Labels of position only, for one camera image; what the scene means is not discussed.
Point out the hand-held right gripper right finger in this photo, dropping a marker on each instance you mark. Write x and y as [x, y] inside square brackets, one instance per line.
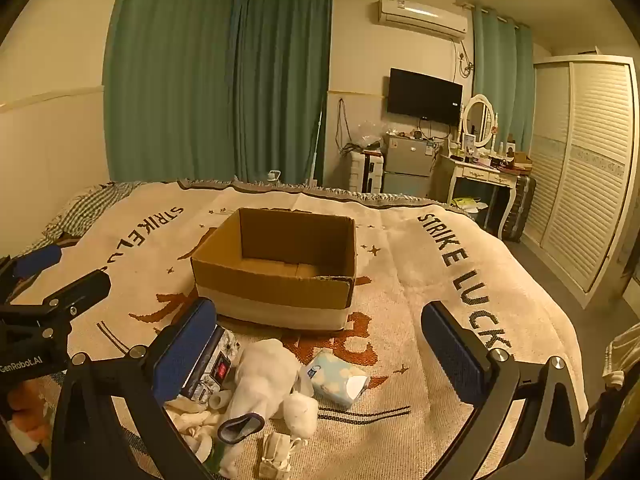
[452, 355]

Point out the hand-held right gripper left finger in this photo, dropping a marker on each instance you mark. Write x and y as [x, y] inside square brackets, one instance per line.
[185, 355]

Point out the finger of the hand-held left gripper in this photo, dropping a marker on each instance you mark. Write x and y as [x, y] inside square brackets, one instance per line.
[37, 260]
[82, 290]

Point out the floral tissue pack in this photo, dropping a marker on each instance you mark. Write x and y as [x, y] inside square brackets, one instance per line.
[220, 365]

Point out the white cotton gloves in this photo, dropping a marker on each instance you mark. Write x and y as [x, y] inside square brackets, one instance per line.
[192, 420]

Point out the white sock with grey cuff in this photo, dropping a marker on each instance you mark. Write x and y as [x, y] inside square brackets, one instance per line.
[265, 375]

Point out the brown cardboard box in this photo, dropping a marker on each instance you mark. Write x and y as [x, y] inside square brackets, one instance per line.
[270, 280]

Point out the light blue tissue pack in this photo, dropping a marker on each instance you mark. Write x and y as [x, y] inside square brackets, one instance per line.
[330, 375]

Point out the white face mask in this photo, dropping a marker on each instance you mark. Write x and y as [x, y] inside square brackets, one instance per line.
[277, 455]

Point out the orange plush toy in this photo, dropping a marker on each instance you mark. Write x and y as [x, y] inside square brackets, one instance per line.
[30, 410]

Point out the checked cloth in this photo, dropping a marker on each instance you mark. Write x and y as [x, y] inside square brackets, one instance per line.
[85, 210]

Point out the printed beige blanket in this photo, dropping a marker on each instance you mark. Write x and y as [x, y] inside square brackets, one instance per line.
[400, 310]

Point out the yellow white bag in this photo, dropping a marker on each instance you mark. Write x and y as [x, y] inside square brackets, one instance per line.
[467, 205]

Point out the dark suitcase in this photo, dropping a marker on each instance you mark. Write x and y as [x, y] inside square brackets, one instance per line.
[520, 205]

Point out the hanging clothes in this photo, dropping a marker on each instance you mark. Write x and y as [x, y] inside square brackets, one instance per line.
[620, 355]

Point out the white dressing table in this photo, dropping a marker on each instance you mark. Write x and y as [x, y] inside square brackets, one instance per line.
[480, 172]

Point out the grey mini fridge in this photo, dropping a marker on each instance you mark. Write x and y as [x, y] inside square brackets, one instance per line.
[407, 160]

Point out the small white floor appliance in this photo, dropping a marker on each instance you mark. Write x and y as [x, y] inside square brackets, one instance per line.
[273, 175]

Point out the white suitcase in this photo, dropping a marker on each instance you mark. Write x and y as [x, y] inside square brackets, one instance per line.
[365, 172]

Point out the small brown box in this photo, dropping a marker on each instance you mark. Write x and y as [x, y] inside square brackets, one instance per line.
[523, 159]

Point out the green curtain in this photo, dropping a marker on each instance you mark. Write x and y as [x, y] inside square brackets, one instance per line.
[170, 85]
[500, 70]
[280, 85]

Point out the white mop pole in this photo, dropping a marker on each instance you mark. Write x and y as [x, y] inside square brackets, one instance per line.
[315, 160]

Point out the clear plastic bag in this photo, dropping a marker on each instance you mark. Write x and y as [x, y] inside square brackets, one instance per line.
[367, 135]

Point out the oval white mirror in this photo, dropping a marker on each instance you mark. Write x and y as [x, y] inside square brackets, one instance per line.
[477, 120]

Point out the white louvred wardrobe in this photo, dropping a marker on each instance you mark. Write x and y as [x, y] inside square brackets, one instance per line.
[590, 160]

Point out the white air conditioner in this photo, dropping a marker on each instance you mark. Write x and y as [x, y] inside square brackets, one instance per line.
[420, 17]

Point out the black wall television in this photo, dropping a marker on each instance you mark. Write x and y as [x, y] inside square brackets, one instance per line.
[425, 95]

